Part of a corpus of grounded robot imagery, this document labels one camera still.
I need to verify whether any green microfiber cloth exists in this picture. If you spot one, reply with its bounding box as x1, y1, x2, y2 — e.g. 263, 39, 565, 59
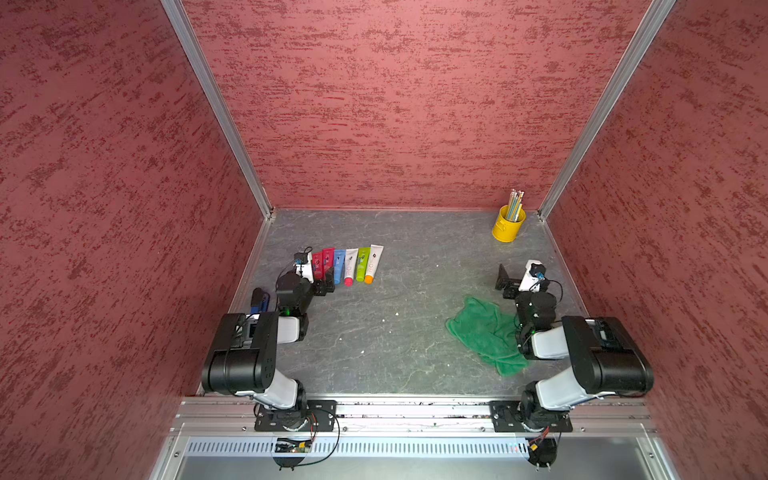
446, 296, 529, 377

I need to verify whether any white tube orange cap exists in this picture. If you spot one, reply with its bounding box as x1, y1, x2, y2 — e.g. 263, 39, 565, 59
364, 244, 384, 284

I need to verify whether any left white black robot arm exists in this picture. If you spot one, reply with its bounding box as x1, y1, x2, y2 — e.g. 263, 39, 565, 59
201, 272, 336, 432

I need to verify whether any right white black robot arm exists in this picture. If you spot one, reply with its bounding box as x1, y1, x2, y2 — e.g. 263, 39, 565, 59
489, 260, 654, 436

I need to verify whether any dark red tube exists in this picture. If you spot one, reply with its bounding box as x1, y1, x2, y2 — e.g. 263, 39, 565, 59
311, 252, 325, 281

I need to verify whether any red pink tube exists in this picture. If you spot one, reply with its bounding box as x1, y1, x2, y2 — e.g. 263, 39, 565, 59
322, 248, 335, 283

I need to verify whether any blue tube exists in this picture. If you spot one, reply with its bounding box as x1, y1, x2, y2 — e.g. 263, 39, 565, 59
333, 249, 346, 285

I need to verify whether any white tube red cap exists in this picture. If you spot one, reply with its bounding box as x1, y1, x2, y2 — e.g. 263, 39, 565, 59
344, 248, 358, 287

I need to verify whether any green tube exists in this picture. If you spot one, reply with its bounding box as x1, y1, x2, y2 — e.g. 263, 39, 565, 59
355, 247, 371, 282

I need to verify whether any yellow cup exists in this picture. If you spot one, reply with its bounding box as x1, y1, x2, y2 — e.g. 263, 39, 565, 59
491, 205, 526, 243

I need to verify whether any blue stapler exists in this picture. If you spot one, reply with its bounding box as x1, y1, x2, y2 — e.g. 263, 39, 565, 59
250, 288, 271, 315

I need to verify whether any bundle of pencils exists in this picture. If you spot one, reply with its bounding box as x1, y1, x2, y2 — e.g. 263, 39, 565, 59
505, 190, 525, 223

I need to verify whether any left corner aluminium profile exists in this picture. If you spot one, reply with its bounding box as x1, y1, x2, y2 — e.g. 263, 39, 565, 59
161, 0, 274, 221

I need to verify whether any corner aluminium profile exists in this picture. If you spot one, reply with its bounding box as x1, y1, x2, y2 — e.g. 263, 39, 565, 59
161, 0, 274, 221
538, 0, 676, 222

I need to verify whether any right corner aluminium profile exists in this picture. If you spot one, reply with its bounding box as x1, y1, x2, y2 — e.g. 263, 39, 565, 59
538, 0, 676, 222

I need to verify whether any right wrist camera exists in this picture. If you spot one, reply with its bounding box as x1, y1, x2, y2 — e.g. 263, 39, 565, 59
518, 260, 546, 292

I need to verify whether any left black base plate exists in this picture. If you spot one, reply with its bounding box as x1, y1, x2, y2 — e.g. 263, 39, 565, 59
253, 399, 338, 433

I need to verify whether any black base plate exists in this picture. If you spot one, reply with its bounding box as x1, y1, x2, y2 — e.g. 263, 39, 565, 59
488, 400, 573, 435
253, 399, 338, 433

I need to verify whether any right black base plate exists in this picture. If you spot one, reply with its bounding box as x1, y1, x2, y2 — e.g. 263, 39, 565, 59
488, 400, 573, 435

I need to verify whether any left controller board with cables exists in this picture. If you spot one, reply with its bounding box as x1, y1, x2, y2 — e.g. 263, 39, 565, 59
272, 410, 342, 471

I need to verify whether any controller board with cables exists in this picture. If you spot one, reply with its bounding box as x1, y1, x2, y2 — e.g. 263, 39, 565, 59
272, 410, 342, 471
527, 427, 558, 469

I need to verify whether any right controller board with cables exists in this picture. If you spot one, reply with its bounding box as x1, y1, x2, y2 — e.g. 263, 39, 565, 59
527, 427, 558, 469

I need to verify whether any aluminium front rail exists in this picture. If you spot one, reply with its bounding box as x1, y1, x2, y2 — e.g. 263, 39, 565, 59
170, 394, 659, 439

